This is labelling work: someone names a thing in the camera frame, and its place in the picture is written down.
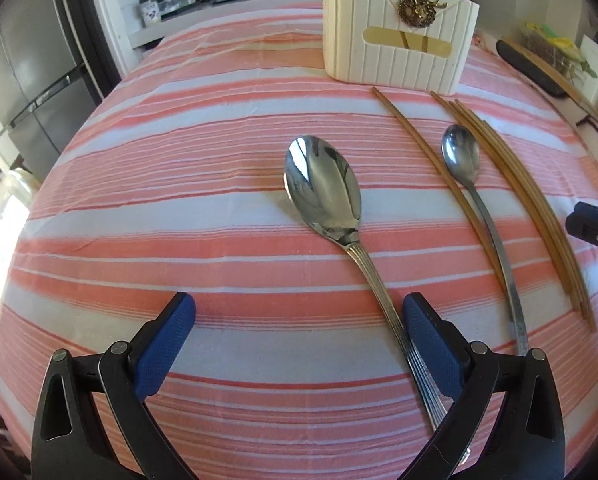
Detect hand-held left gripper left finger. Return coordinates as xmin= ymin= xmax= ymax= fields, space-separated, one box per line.
xmin=32 ymin=292 xmax=200 ymax=480

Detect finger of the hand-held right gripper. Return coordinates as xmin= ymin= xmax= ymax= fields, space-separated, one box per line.
xmin=566 ymin=201 xmax=598 ymax=274

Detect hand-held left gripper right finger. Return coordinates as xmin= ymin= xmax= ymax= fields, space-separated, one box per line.
xmin=399 ymin=293 xmax=566 ymax=480

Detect small steel spoon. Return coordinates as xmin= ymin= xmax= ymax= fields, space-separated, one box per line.
xmin=441 ymin=125 xmax=530 ymax=357

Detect large steel spoon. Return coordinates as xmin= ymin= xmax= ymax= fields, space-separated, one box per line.
xmin=284 ymin=135 xmax=452 ymax=433

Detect white ribbed utensil holder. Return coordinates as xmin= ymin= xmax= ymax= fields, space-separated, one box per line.
xmin=321 ymin=0 xmax=481 ymax=97

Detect pink striped tablecloth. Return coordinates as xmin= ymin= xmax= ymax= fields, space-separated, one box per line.
xmin=0 ymin=0 xmax=598 ymax=480

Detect black curved chair back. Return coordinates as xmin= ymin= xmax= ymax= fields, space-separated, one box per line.
xmin=496 ymin=39 xmax=570 ymax=99

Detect grey refrigerator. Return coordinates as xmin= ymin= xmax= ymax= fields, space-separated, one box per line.
xmin=0 ymin=0 xmax=107 ymax=173

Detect wire dish rack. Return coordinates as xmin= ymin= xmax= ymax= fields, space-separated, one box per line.
xmin=520 ymin=22 xmax=598 ymax=82

